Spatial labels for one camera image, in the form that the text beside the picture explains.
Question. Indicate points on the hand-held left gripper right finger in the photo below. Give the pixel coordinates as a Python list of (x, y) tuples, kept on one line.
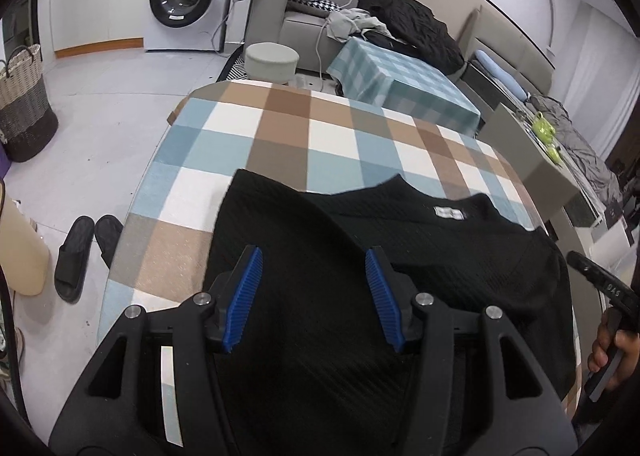
[(382, 306)]

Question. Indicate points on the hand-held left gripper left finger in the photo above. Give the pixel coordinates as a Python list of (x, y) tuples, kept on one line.
[(245, 301)]

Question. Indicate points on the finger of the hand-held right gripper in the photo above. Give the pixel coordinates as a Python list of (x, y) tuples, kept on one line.
[(582, 266)]

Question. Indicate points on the black knit sweater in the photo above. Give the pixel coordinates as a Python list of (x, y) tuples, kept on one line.
[(350, 226)]

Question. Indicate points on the person's right hand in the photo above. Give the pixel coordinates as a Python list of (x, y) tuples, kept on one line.
[(606, 341)]

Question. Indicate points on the grey blanket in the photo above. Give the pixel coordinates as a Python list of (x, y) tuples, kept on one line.
[(575, 146)]

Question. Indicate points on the tall beige cabinet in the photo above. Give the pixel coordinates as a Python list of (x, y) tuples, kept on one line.
[(520, 161)]

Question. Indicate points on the green toy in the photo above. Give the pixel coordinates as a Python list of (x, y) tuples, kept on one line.
[(542, 126)]

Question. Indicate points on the black slipper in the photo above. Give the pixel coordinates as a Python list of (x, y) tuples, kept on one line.
[(72, 261), (109, 236)]

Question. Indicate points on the brown blue checked tablecloth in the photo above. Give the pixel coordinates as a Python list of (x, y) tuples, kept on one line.
[(280, 126)]

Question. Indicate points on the light blue pillow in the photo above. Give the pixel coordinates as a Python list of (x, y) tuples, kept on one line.
[(500, 71)]

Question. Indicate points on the small teal checkered table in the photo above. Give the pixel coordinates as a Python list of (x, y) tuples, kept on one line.
[(400, 81)]

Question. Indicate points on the cream waste bin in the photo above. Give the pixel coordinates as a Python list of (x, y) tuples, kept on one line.
[(22, 246)]

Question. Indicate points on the round white stool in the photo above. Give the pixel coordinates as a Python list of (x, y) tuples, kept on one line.
[(272, 61)]

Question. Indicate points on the grey sofa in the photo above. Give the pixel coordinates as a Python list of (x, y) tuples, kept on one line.
[(300, 31)]

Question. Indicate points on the purple bag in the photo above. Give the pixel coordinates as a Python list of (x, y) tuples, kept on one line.
[(4, 163)]

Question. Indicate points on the black quilted jacket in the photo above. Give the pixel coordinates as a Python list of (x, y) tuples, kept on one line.
[(415, 26)]

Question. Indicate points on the light grey garment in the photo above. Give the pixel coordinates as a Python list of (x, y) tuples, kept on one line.
[(350, 23)]

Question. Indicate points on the woven laundry basket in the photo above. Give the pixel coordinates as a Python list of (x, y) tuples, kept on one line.
[(25, 106)]

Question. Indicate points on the houndstooth cushion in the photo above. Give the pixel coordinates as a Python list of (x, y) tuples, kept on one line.
[(315, 4)]

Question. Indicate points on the white kitchen cabinet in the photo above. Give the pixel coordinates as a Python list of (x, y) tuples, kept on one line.
[(100, 6)]

